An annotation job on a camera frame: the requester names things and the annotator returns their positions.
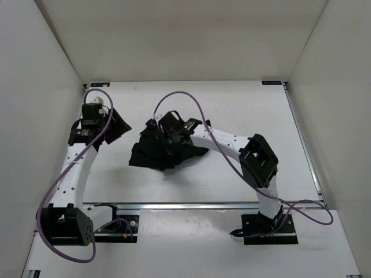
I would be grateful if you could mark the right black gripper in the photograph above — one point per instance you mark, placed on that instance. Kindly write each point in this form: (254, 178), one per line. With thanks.
(171, 149)

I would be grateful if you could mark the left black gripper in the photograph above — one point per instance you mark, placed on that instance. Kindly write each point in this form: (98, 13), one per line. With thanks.
(121, 127)

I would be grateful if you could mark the black pleated skirt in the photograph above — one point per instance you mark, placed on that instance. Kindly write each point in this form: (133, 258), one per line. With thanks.
(150, 152)

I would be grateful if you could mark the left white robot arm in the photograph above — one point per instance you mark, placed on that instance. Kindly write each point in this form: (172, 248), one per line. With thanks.
(64, 220)

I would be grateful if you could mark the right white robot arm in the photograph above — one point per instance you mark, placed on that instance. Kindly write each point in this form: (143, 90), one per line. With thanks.
(258, 162)

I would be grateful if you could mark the left blue label sticker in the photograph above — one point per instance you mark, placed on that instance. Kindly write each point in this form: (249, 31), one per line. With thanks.
(100, 84)

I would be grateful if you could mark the blue label sticker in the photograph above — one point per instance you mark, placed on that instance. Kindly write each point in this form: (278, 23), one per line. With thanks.
(271, 83)
(100, 84)

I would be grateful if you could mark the right blue label sticker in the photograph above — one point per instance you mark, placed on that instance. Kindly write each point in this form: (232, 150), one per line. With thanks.
(271, 83)

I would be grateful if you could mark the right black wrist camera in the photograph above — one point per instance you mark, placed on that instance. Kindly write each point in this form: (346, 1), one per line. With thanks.
(171, 121)

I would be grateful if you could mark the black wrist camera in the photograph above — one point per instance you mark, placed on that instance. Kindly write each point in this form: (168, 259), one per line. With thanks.
(94, 111)
(171, 121)

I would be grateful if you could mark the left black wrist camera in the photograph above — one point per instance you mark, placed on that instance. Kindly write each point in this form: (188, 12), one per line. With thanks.
(94, 111)

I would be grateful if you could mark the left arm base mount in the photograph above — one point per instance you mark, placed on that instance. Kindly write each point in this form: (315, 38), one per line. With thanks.
(113, 224)

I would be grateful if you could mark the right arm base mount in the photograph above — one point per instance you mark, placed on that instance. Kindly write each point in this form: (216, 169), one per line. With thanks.
(257, 231)

